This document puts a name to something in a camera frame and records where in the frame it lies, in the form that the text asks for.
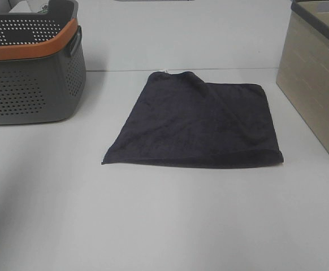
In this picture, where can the white printed box behind basket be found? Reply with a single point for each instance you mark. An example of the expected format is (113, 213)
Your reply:
(28, 6)

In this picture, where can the grey perforated basket orange rim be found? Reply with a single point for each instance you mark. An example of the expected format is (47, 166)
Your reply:
(42, 66)

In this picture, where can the beige storage bin grey rim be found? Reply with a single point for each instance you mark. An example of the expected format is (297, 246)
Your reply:
(303, 74)

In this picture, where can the dark grey towel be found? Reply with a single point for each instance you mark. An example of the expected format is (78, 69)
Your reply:
(179, 120)

